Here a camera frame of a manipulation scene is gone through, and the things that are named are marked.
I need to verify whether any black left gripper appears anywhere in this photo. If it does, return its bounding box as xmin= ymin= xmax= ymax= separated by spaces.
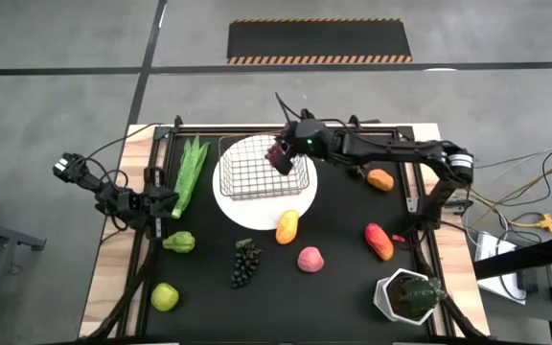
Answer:
xmin=129 ymin=186 xmax=182 ymax=225

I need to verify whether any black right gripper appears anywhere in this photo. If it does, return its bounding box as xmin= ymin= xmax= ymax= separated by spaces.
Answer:
xmin=273 ymin=120 xmax=306 ymax=176

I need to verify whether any red grape bunch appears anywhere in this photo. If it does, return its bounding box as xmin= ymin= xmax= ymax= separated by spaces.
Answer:
xmin=264 ymin=142 xmax=288 ymax=165

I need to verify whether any green onion bunch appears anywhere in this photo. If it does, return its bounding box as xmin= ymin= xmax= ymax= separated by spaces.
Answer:
xmin=170 ymin=135 xmax=212 ymax=220

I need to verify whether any green chayote squash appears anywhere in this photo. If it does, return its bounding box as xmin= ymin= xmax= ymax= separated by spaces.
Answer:
xmin=161 ymin=230 xmax=196 ymax=254

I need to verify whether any yellow orange mango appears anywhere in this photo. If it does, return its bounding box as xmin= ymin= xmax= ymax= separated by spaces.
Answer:
xmin=275 ymin=209 xmax=301 ymax=246

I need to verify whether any green apple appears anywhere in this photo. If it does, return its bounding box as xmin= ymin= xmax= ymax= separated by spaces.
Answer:
xmin=149 ymin=282 xmax=180 ymax=313

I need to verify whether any long black grape bunch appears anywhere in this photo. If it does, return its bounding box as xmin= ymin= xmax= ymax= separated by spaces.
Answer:
xmin=230 ymin=238 xmax=263 ymax=290

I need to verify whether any small orange fruit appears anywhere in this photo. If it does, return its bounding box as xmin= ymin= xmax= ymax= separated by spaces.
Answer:
xmin=366 ymin=168 xmax=396 ymax=193

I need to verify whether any pink peach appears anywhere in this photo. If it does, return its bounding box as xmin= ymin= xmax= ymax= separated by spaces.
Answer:
xmin=296 ymin=245 xmax=326 ymax=274

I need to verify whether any red orange mango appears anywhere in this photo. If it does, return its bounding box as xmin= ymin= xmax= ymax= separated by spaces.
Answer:
xmin=363 ymin=222 xmax=395 ymax=263

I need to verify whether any white round plate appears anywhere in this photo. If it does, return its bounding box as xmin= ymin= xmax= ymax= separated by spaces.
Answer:
xmin=212 ymin=133 xmax=319 ymax=231

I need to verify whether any black hazard-striped floor mat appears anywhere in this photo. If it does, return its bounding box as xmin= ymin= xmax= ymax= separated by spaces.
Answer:
xmin=226 ymin=17 xmax=414 ymax=65

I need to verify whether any black table mat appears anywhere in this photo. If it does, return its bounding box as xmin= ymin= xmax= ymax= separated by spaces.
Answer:
xmin=144 ymin=133 xmax=433 ymax=336

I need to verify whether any white faceted plant pot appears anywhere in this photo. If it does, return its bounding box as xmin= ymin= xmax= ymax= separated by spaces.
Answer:
xmin=373 ymin=267 xmax=443 ymax=327

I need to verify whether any green cactus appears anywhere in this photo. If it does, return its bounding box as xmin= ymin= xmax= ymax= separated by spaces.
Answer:
xmin=390 ymin=276 xmax=449 ymax=320

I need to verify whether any white box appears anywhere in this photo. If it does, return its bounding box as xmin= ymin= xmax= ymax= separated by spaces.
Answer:
xmin=474 ymin=231 xmax=529 ymax=306

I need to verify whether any black desk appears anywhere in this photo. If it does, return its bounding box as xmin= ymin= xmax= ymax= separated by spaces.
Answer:
xmin=471 ymin=233 xmax=552 ymax=345

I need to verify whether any yellow power splitter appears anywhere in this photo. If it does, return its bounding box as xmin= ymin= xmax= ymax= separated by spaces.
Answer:
xmin=509 ymin=213 xmax=552 ymax=235

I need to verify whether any wire mesh basket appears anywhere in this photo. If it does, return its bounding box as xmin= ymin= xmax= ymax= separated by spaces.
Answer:
xmin=218 ymin=133 xmax=311 ymax=201

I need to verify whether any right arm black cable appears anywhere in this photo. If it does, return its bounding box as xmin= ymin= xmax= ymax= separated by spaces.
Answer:
xmin=274 ymin=91 xmax=315 ymax=126

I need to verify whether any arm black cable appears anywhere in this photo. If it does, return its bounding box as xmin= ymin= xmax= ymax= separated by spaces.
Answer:
xmin=274 ymin=91 xmax=315 ymax=126
xmin=83 ymin=122 xmax=165 ymax=162

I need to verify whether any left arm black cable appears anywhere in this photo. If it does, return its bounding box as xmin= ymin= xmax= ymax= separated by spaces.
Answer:
xmin=83 ymin=122 xmax=165 ymax=162

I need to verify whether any black aluminium table frame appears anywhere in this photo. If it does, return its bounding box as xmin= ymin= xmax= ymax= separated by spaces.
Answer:
xmin=83 ymin=114 xmax=486 ymax=342

